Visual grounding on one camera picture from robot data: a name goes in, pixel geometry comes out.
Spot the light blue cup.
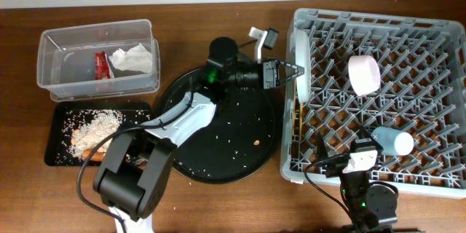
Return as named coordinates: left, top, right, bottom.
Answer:
left=371, top=127, right=414, bottom=156

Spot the round black tray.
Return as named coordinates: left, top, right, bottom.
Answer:
left=173, top=87, right=283, bottom=184

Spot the wooden chopstick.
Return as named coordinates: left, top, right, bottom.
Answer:
left=291, top=95, right=296, bottom=137
left=299, top=103, right=303, bottom=143

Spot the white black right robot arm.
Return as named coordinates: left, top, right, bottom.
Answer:
left=315, top=130, right=398, bottom=232

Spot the pink bowl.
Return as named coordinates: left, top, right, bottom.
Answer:
left=348, top=55, right=381, bottom=97

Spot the orange carrot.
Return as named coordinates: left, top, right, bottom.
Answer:
left=82, top=148, right=106, bottom=163

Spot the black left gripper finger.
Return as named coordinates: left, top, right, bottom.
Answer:
left=278, top=73, right=303, bottom=87
left=279, top=60, right=304, bottom=73

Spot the rice and peanut pile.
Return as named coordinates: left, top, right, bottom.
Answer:
left=70, top=110, right=123, bottom=159

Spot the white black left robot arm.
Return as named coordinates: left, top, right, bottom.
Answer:
left=76, top=36, right=305, bottom=232

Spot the white tissue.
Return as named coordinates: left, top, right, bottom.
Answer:
left=108, top=43, right=153, bottom=74

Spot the grey plate with food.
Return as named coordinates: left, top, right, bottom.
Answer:
left=295, top=30, right=312, bottom=104

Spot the grey dishwasher rack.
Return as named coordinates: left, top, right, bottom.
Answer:
left=280, top=8, right=465, bottom=199

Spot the red snack wrapper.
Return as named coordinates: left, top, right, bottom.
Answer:
left=94, top=52, right=114, bottom=80

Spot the black rectangular bin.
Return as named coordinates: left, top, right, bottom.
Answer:
left=44, top=101, right=152, bottom=166

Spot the clear plastic bin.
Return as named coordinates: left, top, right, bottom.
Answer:
left=36, top=19, right=160, bottom=102

